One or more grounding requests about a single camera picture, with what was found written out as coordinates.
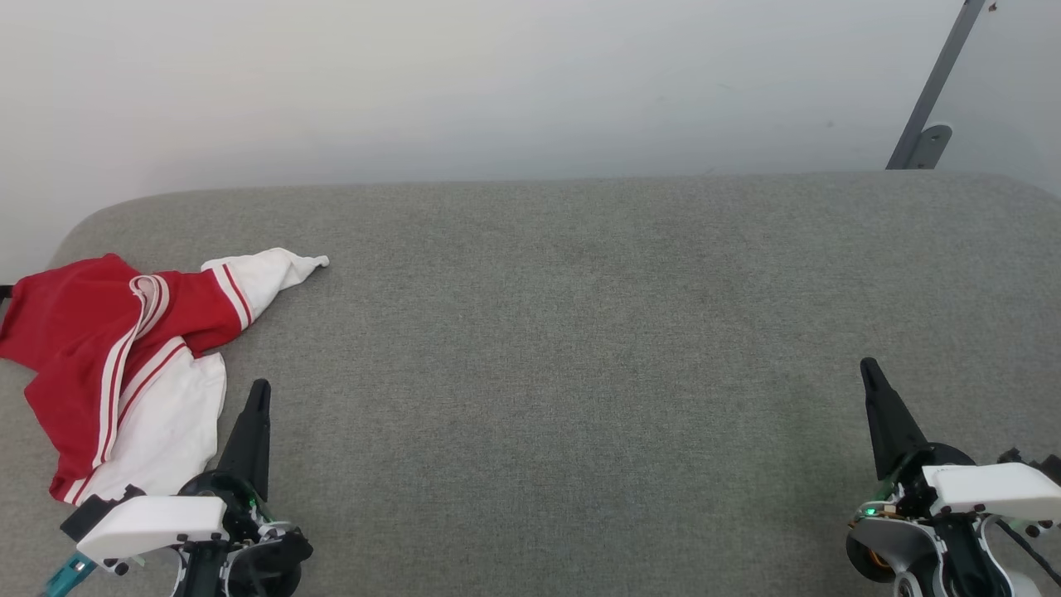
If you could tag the left gripper black green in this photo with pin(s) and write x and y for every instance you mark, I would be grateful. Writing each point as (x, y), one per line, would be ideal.
(257, 555)

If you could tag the right gripper black green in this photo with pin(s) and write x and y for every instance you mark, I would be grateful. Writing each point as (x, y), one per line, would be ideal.
(903, 547)

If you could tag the red and white shirt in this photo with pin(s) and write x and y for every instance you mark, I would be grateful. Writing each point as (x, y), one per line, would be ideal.
(75, 332)

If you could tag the grey fabric sofa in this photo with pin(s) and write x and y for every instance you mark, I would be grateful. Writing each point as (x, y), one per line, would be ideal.
(580, 373)

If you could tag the grey metal bracket strut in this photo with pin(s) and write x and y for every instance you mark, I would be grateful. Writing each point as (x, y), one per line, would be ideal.
(937, 79)

